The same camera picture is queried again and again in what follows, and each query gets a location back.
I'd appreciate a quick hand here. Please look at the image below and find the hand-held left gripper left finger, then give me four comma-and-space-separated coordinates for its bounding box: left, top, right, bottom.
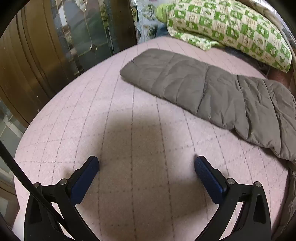
24, 156, 100, 241

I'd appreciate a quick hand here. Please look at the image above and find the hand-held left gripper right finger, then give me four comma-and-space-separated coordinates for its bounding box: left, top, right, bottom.
194, 156, 271, 241

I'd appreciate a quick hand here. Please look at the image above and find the grey padded jacket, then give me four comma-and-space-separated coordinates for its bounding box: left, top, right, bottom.
120, 49, 296, 161

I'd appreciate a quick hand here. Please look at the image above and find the pink quilted bed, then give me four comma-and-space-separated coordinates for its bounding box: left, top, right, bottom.
13, 37, 289, 241

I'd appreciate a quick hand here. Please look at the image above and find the wooden wardrobe with glass doors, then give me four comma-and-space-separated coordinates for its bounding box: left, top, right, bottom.
0, 0, 138, 232

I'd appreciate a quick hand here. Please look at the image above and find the green patterned pillow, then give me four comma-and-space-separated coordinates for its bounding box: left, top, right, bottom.
156, 0, 292, 73

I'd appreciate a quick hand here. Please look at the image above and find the clear printed plastic bag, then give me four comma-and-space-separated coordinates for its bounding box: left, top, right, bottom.
135, 0, 170, 44

